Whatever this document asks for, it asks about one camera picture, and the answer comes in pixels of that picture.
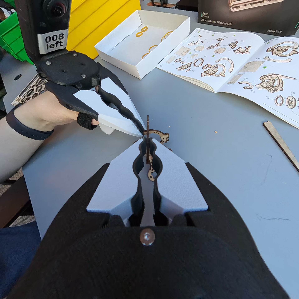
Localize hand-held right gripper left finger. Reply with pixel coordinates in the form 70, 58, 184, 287
86, 138, 147, 227

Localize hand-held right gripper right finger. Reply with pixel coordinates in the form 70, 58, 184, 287
149, 138, 209, 227

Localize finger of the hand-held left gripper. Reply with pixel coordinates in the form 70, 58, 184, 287
73, 86, 145, 138
100, 77, 145, 135

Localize small wooden robot model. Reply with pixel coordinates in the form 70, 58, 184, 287
134, 115, 174, 182

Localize wooden horseshoe model part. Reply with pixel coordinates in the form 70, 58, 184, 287
142, 129, 170, 143

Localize person's left forearm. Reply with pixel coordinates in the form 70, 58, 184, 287
0, 112, 53, 184

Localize dark model kit box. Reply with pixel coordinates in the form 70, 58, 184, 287
198, 0, 299, 37

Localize person's left hand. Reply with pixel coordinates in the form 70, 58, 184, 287
23, 90, 99, 132

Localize white cardboard box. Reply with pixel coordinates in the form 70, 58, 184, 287
95, 10, 190, 80

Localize laser-cut plywood sheet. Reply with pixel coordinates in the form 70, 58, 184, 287
11, 74, 51, 107

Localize yellow plastic bin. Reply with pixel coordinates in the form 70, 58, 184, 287
66, 0, 141, 60

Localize green plastic bin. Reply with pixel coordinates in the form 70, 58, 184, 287
0, 10, 35, 65

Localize black wristband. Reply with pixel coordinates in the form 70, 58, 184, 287
6, 104, 55, 141

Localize flat wooden stick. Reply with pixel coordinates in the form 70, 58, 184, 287
263, 121, 299, 173

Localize open instruction booklet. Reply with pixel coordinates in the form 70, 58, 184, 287
156, 28, 299, 129

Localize person's blue trousers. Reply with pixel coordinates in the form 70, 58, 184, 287
0, 221, 42, 299

